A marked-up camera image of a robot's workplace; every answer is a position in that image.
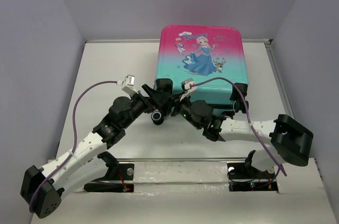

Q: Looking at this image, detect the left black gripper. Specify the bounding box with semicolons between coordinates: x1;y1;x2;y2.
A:
121;85;171;129

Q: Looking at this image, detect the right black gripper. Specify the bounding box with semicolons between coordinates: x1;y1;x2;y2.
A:
163;90;202;129

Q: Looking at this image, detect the pink and teal suitcase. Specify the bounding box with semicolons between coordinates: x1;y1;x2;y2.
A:
154;25;249;117

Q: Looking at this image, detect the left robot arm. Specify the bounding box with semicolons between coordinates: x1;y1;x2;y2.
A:
20;79;173;219

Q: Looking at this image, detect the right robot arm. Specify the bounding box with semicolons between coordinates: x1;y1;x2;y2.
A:
171;97;314;177

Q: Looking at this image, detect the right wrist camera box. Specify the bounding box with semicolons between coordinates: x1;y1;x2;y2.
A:
180;78;198;101

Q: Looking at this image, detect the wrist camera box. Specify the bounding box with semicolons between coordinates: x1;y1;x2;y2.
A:
117;75;138;96
180;78;198;101

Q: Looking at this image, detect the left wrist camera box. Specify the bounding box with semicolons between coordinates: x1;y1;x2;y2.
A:
117;75;138;96

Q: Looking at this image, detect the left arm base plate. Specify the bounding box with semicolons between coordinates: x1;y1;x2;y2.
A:
83;163;135;193

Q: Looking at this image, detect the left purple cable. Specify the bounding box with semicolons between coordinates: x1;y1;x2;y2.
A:
28;80;125;214

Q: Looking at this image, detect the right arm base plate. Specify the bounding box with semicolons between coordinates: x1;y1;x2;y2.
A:
227;150;279;192

